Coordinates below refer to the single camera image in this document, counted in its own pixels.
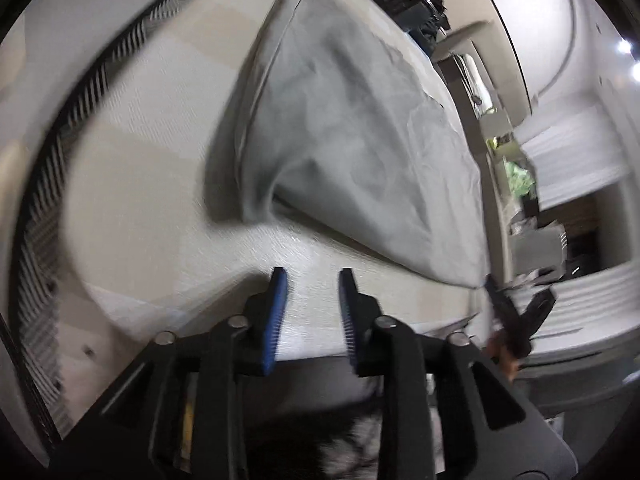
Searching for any beige checked blanket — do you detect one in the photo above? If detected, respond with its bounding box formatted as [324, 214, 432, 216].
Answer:
[10, 0, 501, 456]

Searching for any green packet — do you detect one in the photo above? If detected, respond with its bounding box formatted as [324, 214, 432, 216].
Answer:
[502, 160, 531, 196]

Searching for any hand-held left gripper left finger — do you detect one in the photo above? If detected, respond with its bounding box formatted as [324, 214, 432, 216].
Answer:
[50, 267, 290, 480]

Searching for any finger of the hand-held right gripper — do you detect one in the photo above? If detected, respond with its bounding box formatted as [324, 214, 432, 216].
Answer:
[520, 287, 557, 343]
[484, 275, 532, 358]

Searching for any furry black white cloth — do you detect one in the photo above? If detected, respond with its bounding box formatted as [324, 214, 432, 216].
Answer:
[277, 385, 388, 480]

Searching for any person's right hand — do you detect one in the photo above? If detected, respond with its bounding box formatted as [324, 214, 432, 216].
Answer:
[487, 334, 522, 382]

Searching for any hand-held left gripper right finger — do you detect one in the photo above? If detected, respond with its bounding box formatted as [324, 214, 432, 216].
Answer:
[338, 268, 578, 480]

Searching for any white curtain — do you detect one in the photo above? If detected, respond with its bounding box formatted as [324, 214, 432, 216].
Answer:
[515, 105, 633, 211]

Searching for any grey t-shirt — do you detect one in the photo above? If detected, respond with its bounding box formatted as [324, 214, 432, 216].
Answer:
[205, 0, 493, 288]

